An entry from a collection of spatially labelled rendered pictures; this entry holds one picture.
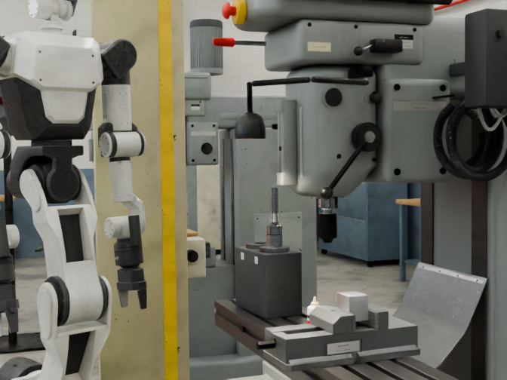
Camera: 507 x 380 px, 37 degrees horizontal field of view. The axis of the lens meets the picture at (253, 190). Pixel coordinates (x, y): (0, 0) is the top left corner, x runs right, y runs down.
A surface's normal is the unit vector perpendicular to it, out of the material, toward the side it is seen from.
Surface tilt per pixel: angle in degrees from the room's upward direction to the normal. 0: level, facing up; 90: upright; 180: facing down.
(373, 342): 90
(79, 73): 90
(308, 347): 90
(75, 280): 66
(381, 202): 90
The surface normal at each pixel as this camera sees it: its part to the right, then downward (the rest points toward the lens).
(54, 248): -0.76, 0.04
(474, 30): -0.94, 0.03
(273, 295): 0.42, 0.04
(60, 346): 0.65, 0.22
